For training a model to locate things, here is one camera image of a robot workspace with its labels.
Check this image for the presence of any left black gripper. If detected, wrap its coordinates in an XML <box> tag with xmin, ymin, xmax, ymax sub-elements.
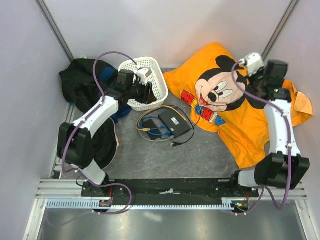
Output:
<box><xmin>127</xmin><ymin>79</ymin><xmax>157</xmax><ymax>106</ymax></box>

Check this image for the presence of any yellow ethernet cable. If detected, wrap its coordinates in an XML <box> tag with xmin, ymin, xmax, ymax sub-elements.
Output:
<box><xmin>135</xmin><ymin>105</ymin><xmax>190</xmax><ymax>132</ymax></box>

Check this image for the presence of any black network switch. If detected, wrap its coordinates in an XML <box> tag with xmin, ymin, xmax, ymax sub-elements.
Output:
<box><xmin>158</xmin><ymin>109</ymin><xmax>191</xmax><ymax>138</ymax></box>

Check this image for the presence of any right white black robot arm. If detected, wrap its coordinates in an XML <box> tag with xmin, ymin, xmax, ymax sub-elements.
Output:
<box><xmin>229</xmin><ymin>53</ymin><xmax>310</xmax><ymax>197</ymax></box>

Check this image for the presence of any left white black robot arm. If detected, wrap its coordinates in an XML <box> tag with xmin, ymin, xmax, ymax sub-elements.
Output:
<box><xmin>57</xmin><ymin>67</ymin><xmax>157</xmax><ymax>197</ymax></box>

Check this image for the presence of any white plastic basket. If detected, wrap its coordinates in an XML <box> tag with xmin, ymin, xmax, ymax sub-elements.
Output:
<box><xmin>118</xmin><ymin>56</ymin><xmax>169</xmax><ymax>112</ymax></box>

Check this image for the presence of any black power adapter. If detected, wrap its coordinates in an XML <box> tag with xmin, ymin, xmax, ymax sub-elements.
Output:
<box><xmin>140</xmin><ymin>116</ymin><xmax>167</xmax><ymax>141</ymax></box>

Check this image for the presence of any orange Mickey Mouse pillowcase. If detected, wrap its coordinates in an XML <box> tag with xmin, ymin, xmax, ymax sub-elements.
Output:
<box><xmin>162</xmin><ymin>42</ymin><xmax>314</xmax><ymax>169</ymax></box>

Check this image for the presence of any black round hat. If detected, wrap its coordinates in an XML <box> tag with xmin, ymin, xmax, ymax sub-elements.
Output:
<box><xmin>92</xmin><ymin>118</ymin><xmax>119</xmax><ymax>170</ymax></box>

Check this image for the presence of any black blue jacket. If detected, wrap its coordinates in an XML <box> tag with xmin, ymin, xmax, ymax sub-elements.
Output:
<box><xmin>59</xmin><ymin>58</ymin><xmax>118</xmax><ymax>114</ymax></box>

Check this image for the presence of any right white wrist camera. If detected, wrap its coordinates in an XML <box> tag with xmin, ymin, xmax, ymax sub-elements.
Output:
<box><xmin>239</xmin><ymin>52</ymin><xmax>265</xmax><ymax>77</ymax></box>

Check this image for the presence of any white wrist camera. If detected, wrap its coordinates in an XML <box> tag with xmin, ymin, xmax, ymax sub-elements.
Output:
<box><xmin>239</xmin><ymin>52</ymin><xmax>265</xmax><ymax>77</ymax></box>
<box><xmin>135</xmin><ymin>67</ymin><xmax>152</xmax><ymax>85</ymax></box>

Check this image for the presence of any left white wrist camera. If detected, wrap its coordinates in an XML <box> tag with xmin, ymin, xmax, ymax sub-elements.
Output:
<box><xmin>135</xmin><ymin>67</ymin><xmax>152</xmax><ymax>85</ymax></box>

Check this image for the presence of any blue ethernet cable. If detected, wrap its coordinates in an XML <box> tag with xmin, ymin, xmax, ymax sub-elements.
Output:
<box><xmin>138</xmin><ymin>106</ymin><xmax>185</xmax><ymax>140</ymax></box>

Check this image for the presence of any grey ethernet cable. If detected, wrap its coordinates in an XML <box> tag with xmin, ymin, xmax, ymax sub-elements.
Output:
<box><xmin>138</xmin><ymin>129</ymin><xmax>173</xmax><ymax>143</ymax></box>

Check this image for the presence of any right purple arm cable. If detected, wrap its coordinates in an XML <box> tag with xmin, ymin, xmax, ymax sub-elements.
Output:
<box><xmin>231</xmin><ymin>62</ymin><xmax>295</xmax><ymax>217</ymax></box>

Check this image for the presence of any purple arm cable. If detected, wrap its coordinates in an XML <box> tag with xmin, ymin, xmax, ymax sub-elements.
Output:
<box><xmin>231</xmin><ymin>62</ymin><xmax>295</xmax><ymax>217</ymax></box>
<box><xmin>46</xmin><ymin>51</ymin><xmax>138</xmax><ymax>227</ymax></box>

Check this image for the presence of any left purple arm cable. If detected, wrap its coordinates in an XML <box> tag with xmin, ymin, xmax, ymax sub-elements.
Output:
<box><xmin>46</xmin><ymin>51</ymin><xmax>138</xmax><ymax>227</ymax></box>

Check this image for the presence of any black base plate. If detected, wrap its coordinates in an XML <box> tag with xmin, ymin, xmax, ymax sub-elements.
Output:
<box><xmin>81</xmin><ymin>178</ymin><xmax>259</xmax><ymax>205</ymax></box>

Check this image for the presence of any grey slotted cable duct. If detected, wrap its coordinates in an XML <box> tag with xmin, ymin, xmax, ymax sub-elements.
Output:
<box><xmin>46</xmin><ymin>199</ymin><xmax>235</xmax><ymax>210</ymax></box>

